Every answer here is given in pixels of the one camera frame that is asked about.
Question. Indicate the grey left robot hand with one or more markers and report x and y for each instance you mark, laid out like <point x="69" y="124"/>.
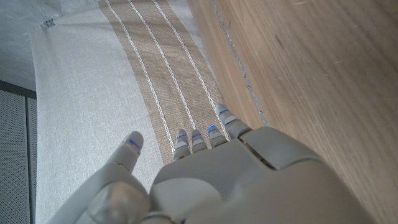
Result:
<point x="248" y="186"/>

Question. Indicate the grey perforated panel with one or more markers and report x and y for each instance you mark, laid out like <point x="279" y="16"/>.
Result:
<point x="14" y="155"/>

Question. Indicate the beige striped backdrop cloth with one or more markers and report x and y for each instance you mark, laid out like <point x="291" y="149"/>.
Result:
<point x="93" y="93"/>

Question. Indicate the metal binder clip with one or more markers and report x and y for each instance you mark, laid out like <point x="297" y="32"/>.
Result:
<point x="48" y="22"/>

